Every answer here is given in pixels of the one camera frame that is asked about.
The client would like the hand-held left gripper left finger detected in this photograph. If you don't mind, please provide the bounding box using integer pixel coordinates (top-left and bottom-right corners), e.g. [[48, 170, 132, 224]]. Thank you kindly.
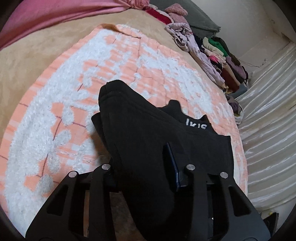
[[25, 164, 116, 241]]

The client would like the black object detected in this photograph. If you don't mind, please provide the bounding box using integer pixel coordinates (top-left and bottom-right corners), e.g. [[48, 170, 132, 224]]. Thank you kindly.
[[263, 211, 280, 235]]

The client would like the pile of folded clothes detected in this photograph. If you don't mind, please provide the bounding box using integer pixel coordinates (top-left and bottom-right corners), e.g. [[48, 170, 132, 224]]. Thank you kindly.
[[200, 35, 249, 124]]

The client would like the green garment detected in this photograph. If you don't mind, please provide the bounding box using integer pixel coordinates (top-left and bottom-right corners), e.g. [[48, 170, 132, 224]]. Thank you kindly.
[[208, 37, 229, 57]]

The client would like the thin black cable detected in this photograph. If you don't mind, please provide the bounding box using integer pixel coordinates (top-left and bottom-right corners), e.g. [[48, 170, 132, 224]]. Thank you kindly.
[[239, 59, 261, 68]]

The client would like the red garment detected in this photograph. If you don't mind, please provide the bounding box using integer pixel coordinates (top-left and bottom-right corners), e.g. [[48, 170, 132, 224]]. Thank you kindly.
[[144, 6, 173, 25]]

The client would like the grey headboard cushion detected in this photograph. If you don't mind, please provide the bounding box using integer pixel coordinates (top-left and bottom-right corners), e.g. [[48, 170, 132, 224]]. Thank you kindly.
[[150, 0, 221, 39]]

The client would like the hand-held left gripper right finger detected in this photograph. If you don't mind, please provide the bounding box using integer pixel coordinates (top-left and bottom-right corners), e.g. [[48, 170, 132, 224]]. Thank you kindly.
[[165, 142, 271, 241]]

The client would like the pink plush blanket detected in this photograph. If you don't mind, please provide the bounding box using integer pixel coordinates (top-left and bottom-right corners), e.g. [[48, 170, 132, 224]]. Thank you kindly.
[[0, 0, 151, 49]]

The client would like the orange and white quilted mat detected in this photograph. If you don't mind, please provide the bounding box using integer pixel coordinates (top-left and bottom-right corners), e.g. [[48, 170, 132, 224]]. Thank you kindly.
[[0, 23, 249, 235]]

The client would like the black sweater with orange cuffs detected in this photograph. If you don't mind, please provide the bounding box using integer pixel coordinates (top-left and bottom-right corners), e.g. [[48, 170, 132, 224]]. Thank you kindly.
[[91, 79, 235, 241]]

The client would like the lilac crumpled garment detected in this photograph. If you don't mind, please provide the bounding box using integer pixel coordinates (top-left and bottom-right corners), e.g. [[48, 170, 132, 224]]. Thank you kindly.
[[165, 22, 226, 85]]

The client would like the white satin cloth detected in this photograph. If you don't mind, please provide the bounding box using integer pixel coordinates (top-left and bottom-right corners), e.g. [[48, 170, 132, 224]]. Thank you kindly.
[[235, 43, 296, 210]]

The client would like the pink fluffy garment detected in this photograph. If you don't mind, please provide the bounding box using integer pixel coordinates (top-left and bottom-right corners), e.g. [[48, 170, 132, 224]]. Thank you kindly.
[[165, 3, 188, 17]]

